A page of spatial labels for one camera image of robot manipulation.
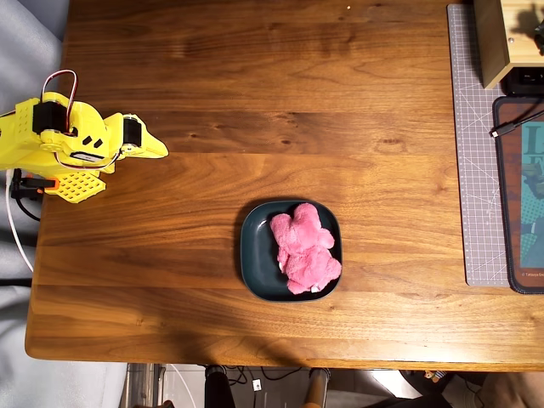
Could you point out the yellow moving gripper finger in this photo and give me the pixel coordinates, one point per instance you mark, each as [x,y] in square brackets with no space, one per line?
[153,146]

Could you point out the pink plush strawberry bear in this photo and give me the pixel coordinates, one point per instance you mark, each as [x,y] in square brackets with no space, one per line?
[304,251]

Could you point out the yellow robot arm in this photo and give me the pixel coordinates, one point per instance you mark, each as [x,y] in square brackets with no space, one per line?
[17,144]

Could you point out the orange and black clamp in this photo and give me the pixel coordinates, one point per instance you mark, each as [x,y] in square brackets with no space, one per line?
[36,183]

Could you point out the dark teal square plate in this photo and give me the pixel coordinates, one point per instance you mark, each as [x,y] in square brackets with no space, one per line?
[255,255]

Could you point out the metal rack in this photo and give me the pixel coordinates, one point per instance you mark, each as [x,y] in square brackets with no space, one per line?
[142,384]

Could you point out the small white plug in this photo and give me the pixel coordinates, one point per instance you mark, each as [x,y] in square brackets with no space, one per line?
[256,384]

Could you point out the round wooden leg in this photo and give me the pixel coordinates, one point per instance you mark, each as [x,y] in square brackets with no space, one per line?
[316,389]

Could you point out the grey cutting mat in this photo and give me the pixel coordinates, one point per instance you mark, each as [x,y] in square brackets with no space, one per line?
[476,170]

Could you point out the light wooden box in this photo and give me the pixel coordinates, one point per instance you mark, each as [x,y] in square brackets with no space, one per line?
[493,38]

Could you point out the dark printed mouse pad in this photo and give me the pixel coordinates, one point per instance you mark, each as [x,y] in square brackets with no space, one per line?
[512,204]

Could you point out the black device under box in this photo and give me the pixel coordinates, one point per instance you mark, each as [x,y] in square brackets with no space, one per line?
[525,83]

